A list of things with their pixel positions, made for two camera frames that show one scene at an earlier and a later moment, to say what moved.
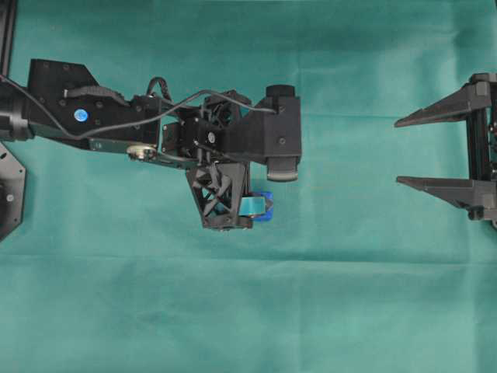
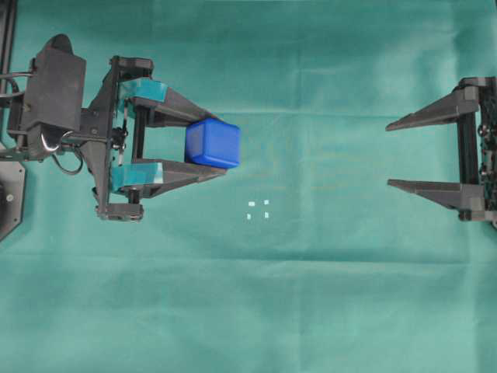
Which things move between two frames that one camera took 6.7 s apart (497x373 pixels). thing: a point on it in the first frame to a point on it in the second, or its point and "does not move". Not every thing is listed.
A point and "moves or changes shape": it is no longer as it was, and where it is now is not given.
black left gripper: (220, 183) to (151, 178)
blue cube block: (269, 207) moves or changes shape
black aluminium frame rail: (7, 29) does not move
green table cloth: (110, 269) does not move
